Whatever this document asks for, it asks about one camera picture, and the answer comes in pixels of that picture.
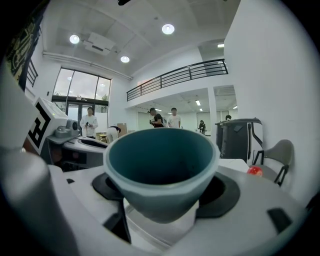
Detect teal cup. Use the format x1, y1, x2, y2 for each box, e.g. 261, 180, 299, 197
103, 127, 221, 224

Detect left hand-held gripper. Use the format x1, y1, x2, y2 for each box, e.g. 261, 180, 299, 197
24, 96, 110, 173

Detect black stair railing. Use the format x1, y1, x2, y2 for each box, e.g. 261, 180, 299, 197
25, 58, 39, 88

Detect white ceiling air conditioner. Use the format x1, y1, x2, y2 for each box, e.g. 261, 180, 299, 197
82, 31, 116, 56

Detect black and white machine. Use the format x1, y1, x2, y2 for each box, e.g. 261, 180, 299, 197
214, 117, 265, 166

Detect white table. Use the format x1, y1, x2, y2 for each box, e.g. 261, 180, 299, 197
216, 158, 251, 174

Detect black balcony railing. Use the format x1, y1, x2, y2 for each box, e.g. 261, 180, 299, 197
126, 58, 229, 102

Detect cardboard box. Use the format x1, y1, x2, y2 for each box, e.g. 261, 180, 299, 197
116, 122, 129, 137

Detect red ball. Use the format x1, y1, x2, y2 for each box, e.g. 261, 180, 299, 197
246, 165, 264, 178

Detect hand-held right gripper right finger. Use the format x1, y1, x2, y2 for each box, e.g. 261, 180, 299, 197
163, 171, 309, 256

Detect large glass window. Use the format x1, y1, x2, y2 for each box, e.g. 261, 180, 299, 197
51, 66, 112, 131

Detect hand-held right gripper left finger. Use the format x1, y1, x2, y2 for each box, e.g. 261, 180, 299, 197
47, 164, 132, 245

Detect grey chair with black frame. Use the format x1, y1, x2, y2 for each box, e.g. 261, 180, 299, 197
248, 139, 295, 187

